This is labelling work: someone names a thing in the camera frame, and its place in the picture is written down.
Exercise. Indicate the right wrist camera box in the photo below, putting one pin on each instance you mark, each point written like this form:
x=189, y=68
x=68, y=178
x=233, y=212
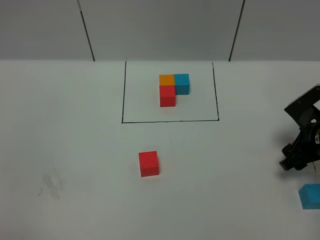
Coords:
x=303, y=107

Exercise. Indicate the loose blue block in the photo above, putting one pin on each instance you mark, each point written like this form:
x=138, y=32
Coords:
x=309, y=196

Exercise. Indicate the template red block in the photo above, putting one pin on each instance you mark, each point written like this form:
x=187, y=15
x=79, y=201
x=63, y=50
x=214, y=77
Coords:
x=167, y=96

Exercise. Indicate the template orange block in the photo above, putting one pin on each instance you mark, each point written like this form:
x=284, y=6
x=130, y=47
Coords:
x=166, y=80

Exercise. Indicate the template blue block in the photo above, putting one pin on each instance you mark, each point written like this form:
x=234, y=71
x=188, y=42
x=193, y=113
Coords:
x=182, y=84

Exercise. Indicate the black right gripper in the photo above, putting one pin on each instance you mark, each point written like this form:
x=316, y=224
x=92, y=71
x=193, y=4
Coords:
x=305, y=148

